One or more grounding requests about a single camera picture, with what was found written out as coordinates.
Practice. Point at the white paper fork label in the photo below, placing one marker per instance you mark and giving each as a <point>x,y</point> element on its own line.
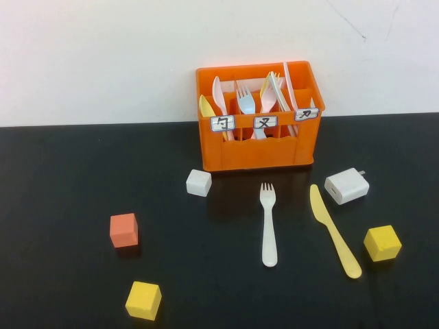
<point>265,122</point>

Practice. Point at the white paper knife label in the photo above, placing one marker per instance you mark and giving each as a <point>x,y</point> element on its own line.
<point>306,114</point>

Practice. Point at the orange foam cube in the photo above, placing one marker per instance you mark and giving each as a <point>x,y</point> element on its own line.
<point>123,229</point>

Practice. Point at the pink plastic spoon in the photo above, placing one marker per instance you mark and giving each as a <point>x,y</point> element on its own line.
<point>217,90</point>

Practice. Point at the white paper spoon label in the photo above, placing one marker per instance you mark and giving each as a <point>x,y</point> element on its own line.
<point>223,123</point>

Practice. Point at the blue plastic fork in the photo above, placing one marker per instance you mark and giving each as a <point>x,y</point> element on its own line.
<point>246,104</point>

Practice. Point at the yellow plastic fork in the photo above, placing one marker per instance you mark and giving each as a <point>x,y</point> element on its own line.
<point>264,89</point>

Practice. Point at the white serrated plastic knife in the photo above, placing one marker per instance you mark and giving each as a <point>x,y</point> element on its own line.
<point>278,92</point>

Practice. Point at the white USB wall charger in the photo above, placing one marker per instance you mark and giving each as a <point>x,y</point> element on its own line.
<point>346,186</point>

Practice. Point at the yellow plastic knife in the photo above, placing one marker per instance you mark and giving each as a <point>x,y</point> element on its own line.
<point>334,233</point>

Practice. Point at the white plastic fork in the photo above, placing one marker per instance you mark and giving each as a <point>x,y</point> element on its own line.
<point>269,240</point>

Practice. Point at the yellow foam cube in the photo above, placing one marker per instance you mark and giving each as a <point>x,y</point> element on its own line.
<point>142,300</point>
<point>381,243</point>

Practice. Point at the pink plastic fork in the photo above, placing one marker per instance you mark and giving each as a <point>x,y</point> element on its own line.
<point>268,101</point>

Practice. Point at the white foam cube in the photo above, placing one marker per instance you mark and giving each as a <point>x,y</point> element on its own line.
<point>198,183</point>

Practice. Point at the orange plastic cutlery holder crate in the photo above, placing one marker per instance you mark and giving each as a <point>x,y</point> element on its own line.
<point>260,154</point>

